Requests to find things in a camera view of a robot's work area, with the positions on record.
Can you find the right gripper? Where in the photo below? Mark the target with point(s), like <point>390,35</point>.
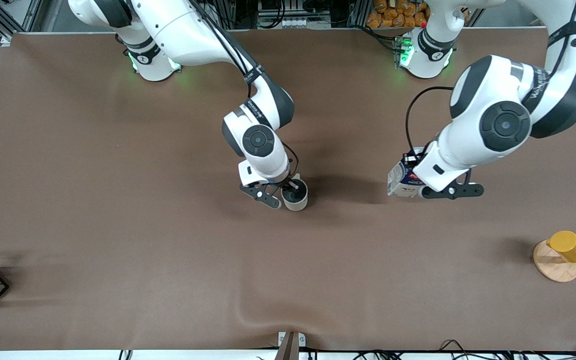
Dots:
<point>293,185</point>

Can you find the round wooden board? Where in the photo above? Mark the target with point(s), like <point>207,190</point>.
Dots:
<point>555,267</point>

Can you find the yellow plastic cup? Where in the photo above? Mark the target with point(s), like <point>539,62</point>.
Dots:
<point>570,246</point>

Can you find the small white power strip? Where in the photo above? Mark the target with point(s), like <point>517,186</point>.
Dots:
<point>294,22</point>

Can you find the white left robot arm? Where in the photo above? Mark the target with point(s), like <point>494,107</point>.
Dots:
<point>468,135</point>

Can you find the orange snack bags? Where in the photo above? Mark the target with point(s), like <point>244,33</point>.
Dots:
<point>398,14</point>

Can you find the metal table clamp bracket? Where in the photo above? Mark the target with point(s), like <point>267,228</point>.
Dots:
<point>290,345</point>

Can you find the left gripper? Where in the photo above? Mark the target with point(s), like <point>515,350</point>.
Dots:
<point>411,159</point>

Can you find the blue white milk carton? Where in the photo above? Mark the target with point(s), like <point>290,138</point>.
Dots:
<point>399,180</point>

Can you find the beige ceramic cup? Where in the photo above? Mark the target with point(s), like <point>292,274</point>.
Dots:
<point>295,201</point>

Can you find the brown table cloth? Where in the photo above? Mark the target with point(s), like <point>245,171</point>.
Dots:
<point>268,275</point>

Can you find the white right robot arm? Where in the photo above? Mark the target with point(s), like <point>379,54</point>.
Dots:
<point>183,30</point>

